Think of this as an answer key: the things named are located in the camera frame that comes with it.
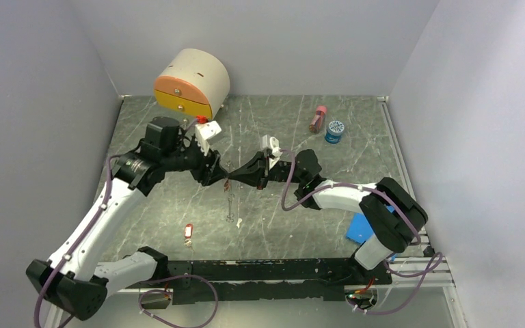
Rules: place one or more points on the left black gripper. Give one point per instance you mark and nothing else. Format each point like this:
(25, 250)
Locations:
(210, 174)

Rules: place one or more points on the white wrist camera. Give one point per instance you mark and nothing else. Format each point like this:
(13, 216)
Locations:
(207, 133)
(270, 147)

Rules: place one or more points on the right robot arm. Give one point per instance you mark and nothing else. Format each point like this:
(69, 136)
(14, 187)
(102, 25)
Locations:
(394, 216)

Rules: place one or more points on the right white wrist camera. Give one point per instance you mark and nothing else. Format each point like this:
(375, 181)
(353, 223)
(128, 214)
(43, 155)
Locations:
(270, 147)

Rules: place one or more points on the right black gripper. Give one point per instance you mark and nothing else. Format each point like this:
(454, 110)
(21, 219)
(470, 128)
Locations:
(255, 172)

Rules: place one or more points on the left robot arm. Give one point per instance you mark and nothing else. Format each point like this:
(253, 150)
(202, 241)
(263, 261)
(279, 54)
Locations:
(130, 177)

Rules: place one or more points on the aluminium frame rail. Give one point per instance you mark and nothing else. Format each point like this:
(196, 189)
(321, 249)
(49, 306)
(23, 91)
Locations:
(141, 267)

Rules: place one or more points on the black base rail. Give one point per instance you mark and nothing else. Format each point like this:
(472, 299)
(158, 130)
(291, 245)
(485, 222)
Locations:
(328, 279)

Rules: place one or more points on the blue round tin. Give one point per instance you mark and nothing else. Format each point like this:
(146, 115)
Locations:
(334, 131)

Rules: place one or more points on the pink capped brown vial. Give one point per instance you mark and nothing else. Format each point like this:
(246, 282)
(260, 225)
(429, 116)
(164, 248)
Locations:
(318, 119)

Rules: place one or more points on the blue foam sheet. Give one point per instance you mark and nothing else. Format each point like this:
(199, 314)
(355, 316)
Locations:
(362, 228)

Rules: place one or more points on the round beige drawer box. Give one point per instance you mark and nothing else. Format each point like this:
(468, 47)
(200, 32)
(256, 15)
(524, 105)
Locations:
(194, 83)

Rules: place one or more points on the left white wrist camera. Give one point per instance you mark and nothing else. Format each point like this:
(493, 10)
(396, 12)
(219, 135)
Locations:
(207, 133)

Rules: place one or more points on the key with red label fob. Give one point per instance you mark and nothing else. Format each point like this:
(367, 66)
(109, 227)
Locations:
(188, 232)

